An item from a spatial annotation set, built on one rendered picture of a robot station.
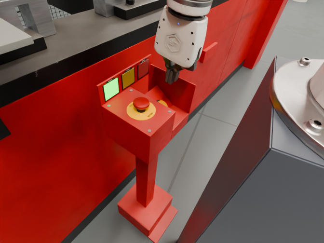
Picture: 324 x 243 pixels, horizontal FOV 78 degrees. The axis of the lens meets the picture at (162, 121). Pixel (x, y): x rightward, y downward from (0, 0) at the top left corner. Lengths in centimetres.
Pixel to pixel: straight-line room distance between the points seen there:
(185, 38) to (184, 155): 104
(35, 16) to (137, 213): 86
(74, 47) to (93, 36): 7
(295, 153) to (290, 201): 7
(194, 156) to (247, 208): 113
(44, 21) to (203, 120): 129
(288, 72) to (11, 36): 34
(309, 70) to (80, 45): 48
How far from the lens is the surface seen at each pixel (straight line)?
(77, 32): 65
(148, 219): 106
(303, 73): 29
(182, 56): 45
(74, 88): 58
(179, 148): 141
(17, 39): 33
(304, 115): 23
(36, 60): 54
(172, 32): 44
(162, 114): 50
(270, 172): 22
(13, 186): 67
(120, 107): 51
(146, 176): 79
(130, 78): 56
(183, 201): 124
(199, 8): 41
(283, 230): 31
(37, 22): 62
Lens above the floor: 113
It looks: 47 degrees down
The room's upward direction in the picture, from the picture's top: 7 degrees clockwise
